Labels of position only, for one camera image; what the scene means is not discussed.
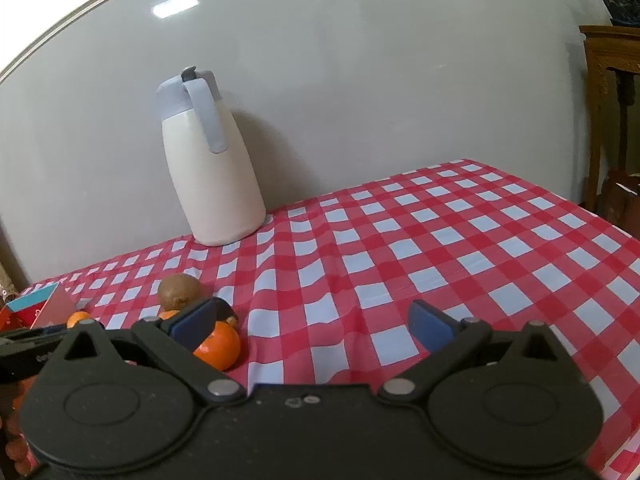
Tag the large orange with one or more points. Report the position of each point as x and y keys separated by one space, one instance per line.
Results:
x=221 y=347

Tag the small orange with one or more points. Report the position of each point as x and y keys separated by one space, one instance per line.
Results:
x=79 y=319

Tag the brown kiwi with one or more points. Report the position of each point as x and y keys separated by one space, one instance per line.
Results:
x=177 y=291

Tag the dark reddish wooden chair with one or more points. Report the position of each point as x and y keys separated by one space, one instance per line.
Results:
x=620 y=200

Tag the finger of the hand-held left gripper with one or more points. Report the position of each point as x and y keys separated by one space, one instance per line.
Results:
x=25 y=341
x=50 y=330

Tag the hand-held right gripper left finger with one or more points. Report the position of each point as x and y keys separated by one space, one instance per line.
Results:
x=192 y=325

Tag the colourful cardboard box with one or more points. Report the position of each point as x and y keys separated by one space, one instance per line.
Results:
x=25 y=302

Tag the white thermos jug grey lid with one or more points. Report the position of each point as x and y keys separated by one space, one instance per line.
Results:
x=215 y=175

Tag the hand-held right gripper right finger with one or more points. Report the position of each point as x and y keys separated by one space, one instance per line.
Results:
x=430 y=327

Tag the red white checkered tablecloth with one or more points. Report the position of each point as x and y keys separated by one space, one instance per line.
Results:
x=400 y=260

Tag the dark purple passion fruit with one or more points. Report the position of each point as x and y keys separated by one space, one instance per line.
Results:
x=226 y=310

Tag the carved wooden cabinet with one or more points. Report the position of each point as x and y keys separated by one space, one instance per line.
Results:
x=597 y=110

